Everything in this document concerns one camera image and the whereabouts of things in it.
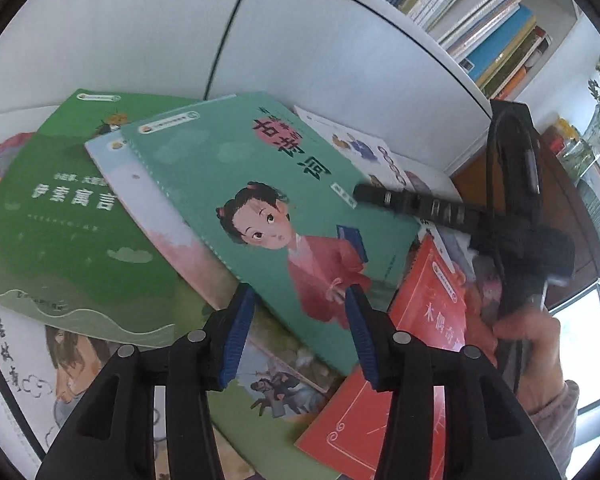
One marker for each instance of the orange bottle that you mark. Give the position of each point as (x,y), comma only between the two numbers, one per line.
(566,135)

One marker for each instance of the window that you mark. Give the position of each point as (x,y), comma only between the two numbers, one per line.
(585,340)

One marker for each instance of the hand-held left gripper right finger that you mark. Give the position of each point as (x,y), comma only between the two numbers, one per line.
(362,345)

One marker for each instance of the teal book red-robed girl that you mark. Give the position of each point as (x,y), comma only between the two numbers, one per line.
(260,170)

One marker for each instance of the person's right hand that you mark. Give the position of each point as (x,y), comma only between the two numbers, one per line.
(545,355)

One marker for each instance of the dark green book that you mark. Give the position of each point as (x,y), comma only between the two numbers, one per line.
(70,220)

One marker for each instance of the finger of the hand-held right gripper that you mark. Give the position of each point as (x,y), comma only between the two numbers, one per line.
(415,205)

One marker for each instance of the person's right forearm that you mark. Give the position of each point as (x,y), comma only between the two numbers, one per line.
(560,400)

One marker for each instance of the floral blanket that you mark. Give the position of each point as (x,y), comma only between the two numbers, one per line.
(0,160)

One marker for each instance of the white book black-robed figure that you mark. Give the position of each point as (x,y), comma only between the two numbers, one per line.
(360,145)

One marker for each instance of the row of colourful books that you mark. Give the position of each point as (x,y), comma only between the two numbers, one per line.
(480,25)

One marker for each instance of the red book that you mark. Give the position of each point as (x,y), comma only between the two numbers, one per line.
(355,425)

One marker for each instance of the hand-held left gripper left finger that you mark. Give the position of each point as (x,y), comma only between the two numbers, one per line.
(237,340)

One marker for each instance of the pale blue pink book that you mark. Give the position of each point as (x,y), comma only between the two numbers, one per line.
(192,262)

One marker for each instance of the light green clock book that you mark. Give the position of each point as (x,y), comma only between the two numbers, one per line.
(260,435)

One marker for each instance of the brown wooden cabinet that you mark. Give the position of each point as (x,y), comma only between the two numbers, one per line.
(575,215)

